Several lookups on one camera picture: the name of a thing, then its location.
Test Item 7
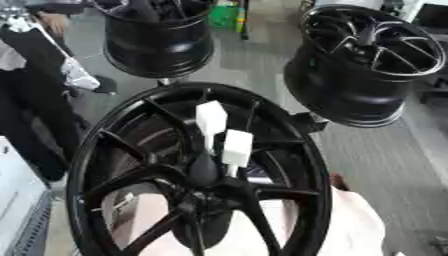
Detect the black spoked wheel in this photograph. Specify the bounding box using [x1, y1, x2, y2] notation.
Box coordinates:
[64, 82, 335, 256]

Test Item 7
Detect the black wheel rim with spokes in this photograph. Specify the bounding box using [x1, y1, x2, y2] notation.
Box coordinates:
[281, 4, 448, 129]

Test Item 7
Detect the green bag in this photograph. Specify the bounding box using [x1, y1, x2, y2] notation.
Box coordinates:
[208, 0, 249, 33]

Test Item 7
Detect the pale pink stand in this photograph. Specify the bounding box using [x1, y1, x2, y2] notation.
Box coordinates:
[101, 186, 389, 256]

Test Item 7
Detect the person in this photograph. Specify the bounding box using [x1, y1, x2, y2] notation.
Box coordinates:
[0, 9, 119, 183]

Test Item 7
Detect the grey cabinet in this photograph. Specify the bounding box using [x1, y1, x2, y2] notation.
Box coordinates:
[0, 136, 56, 256]

